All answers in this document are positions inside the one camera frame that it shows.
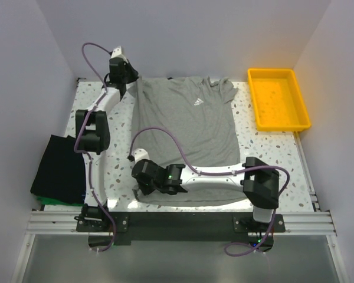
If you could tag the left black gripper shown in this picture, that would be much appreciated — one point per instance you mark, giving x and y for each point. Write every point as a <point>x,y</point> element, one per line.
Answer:
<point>134,72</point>

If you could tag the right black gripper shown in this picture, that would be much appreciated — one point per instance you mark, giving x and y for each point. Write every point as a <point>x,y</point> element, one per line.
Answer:
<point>144,190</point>

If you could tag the grey t shirt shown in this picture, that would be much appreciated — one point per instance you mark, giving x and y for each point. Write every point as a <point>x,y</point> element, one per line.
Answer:
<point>188,119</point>

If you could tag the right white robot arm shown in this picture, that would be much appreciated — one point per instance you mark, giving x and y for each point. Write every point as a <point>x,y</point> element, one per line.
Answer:
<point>180,185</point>

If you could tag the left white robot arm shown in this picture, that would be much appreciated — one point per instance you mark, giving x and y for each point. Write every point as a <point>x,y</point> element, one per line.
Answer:
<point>93,131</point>

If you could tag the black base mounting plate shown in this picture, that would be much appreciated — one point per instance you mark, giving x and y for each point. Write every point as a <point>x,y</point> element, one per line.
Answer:
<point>122,228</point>

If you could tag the yellow plastic bin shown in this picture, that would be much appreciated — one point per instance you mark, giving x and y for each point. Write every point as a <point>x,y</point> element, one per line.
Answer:
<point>277,100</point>

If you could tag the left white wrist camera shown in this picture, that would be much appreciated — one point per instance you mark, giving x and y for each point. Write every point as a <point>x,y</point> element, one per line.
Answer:
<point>118,53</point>

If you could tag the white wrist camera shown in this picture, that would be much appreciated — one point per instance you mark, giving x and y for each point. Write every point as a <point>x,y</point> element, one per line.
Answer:
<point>137,155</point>
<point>118,53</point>

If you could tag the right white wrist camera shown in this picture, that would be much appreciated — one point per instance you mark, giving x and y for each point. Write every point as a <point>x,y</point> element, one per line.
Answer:
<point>137,155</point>

